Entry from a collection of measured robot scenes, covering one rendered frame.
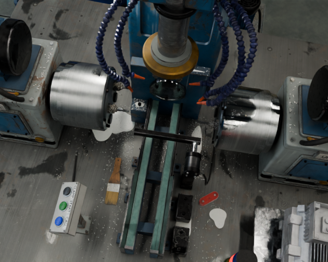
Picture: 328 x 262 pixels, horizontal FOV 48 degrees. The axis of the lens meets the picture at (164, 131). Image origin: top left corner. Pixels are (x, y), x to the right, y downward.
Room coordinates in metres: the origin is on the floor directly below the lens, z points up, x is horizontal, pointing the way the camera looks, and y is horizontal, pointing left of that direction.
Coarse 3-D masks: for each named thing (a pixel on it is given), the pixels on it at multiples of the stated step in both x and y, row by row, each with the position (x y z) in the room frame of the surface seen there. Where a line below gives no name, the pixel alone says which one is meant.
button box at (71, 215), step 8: (64, 184) 0.36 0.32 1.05; (72, 184) 0.36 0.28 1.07; (80, 184) 0.36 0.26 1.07; (72, 192) 0.33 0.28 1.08; (80, 192) 0.34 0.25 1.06; (64, 200) 0.30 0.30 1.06; (72, 200) 0.30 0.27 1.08; (80, 200) 0.31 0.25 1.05; (56, 208) 0.28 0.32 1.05; (72, 208) 0.28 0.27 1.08; (80, 208) 0.29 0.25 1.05; (56, 216) 0.25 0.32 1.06; (64, 216) 0.25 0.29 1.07; (72, 216) 0.25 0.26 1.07; (64, 224) 0.22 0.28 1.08; (72, 224) 0.23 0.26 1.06; (56, 232) 0.20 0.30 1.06; (64, 232) 0.20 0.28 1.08; (72, 232) 0.21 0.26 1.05
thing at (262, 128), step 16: (240, 96) 0.72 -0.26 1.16; (256, 96) 0.73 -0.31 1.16; (272, 96) 0.75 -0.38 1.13; (224, 112) 0.65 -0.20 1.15; (240, 112) 0.66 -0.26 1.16; (256, 112) 0.66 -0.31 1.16; (272, 112) 0.67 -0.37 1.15; (224, 128) 0.60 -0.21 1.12; (240, 128) 0.61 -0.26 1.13; (256, 128) 0.61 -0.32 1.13; (272, 128) 0.62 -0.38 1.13; (224, 144) 0.57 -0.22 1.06; (240, 144) 0.58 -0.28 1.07; (256, 144) 0.58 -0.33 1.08; (272, 144) 0.59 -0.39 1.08
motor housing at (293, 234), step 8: (288, 208) 0.37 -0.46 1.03; (296, 208) 0.37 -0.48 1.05; (288, 232) 0.28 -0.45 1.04; (296, 232) 0.28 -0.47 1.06; (288, 240) 0.26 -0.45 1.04; (296, 240) 0.26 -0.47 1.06; (304, 248) 0.23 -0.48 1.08; (312, 248) 0.23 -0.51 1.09; (320, 248) 0.23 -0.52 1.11; (288, 256) 0.21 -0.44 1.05; (296, 256) 0.21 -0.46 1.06; (304, 256) 0.21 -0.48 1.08; (312, 256) 0.21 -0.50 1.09; (320, 256) 0.21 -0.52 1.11
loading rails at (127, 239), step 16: (176, 112) 0.76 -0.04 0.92; (144, 128) 0.67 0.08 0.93; (160, 128) 0.72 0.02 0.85; (176, 128) 0.74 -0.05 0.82; (144, 144) 0.60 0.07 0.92; (176, 144) 0.61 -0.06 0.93; (144, 160) 0.53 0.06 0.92; (144, 176) 0.47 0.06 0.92; (160, 176) 0.50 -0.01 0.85; (144, 192) 0.43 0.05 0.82; (160, 192) 0.41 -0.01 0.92; (128, 208) 0.33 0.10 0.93; (160, 208) 0.35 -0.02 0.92; (128, 224) 0.28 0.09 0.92; (144, 224) 0.30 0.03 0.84; (160, 224) 0.29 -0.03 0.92; (128, 240) 0.22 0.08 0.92; (160, 240) 0.24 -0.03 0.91; (160, 256) 0.19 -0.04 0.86
